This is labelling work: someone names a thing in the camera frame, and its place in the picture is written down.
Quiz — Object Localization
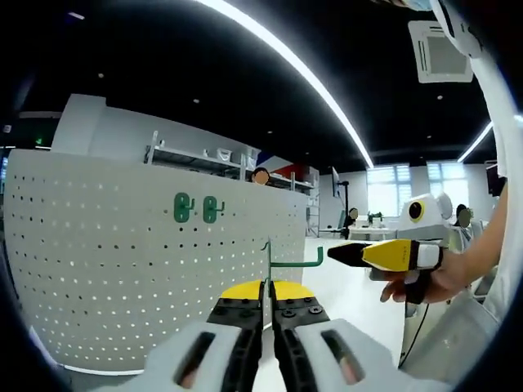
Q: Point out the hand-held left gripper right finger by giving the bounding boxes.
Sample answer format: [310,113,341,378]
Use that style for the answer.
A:
[269,279,404,392]

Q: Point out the person's right hand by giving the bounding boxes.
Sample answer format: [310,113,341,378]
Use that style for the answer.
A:
[379,251,478,305]

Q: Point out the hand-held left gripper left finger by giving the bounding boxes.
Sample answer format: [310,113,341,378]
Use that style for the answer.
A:
[145,279,265,392]

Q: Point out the white square column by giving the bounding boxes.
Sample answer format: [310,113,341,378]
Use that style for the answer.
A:
[51,93,107,154]

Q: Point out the green hook assembly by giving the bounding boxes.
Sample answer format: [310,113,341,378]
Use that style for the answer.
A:
[203,195,226,224]
[173,192,195,224]
[260,238,326,289]

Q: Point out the white mesh office chair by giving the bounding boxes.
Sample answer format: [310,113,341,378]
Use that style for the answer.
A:
[402,292,502,371]

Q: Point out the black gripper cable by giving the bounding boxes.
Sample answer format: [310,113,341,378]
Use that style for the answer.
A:
[401,302,430,365]

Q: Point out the short ceiling light strip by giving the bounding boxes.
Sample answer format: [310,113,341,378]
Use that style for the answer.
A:
[456,121,495,163]

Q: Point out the white shelf rack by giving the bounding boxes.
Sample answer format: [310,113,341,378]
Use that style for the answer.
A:
[142,129,322,238]

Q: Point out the long ceiling light strip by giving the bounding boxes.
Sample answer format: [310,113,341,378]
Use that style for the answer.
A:
[195,0,375,169]

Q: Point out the white background table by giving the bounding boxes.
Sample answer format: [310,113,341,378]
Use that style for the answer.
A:
[322,226,400,242]

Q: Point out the ceiling air conditioner vent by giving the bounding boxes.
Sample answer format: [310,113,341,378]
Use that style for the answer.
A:
[407,19,475,85]

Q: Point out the white perforated mounting plate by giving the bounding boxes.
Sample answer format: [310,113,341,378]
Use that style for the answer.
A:
[2,147,310,376]

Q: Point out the monitor on black stand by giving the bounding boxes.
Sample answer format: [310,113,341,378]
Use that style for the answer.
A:
[329,165,352,240]

